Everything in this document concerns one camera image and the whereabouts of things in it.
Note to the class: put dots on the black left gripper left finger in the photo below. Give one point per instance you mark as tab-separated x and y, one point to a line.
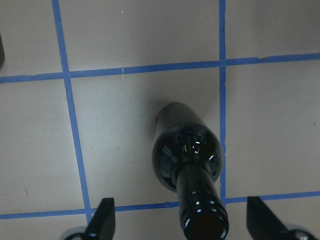
103	223

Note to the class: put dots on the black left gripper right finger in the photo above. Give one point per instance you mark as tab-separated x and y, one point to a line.
262	223

